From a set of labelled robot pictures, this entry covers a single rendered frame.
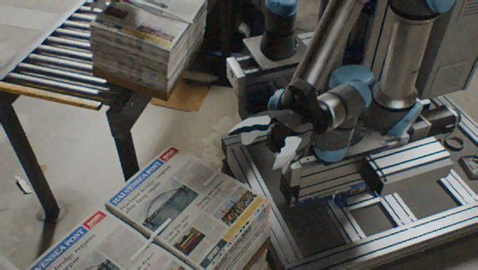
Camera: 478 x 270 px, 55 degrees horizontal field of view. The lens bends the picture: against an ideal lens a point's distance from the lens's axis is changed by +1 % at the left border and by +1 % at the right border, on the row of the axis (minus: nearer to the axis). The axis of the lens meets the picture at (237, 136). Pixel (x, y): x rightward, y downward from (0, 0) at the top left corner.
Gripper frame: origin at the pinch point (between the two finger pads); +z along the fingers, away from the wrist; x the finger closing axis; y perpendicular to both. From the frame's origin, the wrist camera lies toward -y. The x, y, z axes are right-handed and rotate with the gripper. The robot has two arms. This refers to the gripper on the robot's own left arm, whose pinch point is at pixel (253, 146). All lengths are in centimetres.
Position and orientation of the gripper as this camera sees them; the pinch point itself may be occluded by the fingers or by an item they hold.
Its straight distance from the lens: 83.1
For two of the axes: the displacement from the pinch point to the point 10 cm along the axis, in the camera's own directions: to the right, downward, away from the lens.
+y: -1.2, 7.6, 6.3
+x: -6.9, -5.2, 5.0
